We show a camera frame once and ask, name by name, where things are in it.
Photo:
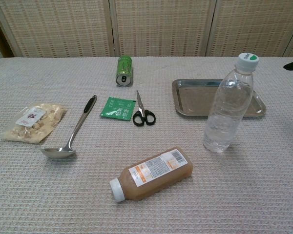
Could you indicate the brown juice bottle white cap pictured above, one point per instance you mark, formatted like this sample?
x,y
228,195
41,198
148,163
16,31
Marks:
x,y
156,170

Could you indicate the green drink can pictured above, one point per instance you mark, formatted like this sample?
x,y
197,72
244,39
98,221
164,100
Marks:
x,y
124,68

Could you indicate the steel ladle black grip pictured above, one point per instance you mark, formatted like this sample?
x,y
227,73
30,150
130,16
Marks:
x,y
58,152

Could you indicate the woven bamboo folding screen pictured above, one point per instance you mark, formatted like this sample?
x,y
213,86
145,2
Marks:
x,y
161,24

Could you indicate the beige woven tablecloth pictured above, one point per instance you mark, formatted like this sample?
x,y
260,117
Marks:
x,y
63,195

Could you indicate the green sachet packet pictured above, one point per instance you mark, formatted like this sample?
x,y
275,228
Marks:
x,y
117,108

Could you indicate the transparent plastic water bottle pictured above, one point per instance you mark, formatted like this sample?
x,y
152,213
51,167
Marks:
x,y
227,109

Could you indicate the clear bag of snacks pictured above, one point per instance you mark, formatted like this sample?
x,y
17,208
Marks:
x,y
31,123

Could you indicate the stainless steel tray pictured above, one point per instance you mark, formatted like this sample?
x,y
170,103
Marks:
x,y
193,97

